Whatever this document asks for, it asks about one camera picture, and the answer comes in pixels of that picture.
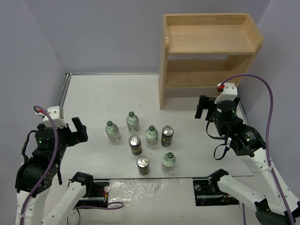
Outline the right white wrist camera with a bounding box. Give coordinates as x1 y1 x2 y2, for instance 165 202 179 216
215 82 238 104

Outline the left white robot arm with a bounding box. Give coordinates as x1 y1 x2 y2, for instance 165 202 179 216
15 117 93 225

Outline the clear soda bottle back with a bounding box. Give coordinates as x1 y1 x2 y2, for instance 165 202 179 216
127 111 139 132

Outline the black can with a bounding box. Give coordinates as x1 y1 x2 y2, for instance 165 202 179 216
161 126 174 147
136 156 150 175
128 135 143 156

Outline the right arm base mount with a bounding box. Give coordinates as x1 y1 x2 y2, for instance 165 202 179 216
193 179 239 207

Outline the aluminium table edge rail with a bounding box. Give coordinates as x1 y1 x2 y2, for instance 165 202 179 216
59 72 97 119

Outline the clear soda bottle front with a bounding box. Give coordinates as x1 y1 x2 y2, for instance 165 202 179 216
162 152 176 172

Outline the black can front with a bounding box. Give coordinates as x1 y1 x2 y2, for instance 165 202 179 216
136 156 150 175

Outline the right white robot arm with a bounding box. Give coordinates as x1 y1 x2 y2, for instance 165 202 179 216
195 95 300 225

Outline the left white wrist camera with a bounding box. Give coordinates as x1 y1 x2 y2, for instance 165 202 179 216
35 106 67 128

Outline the clear soda bottle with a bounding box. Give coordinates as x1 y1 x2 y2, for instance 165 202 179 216
145 125 158 147
162 152 176 172
105 121 120 143
127 111 139 132

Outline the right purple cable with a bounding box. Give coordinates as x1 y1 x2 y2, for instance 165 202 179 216
220 74 296 225

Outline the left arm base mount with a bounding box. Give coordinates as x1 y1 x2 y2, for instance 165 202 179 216
75 180 110 208

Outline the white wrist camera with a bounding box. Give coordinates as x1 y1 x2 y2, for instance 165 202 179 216
215 82 238 104
35 106 67 128

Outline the wooden two-tier shelf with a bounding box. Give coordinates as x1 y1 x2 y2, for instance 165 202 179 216
158 13 263 109

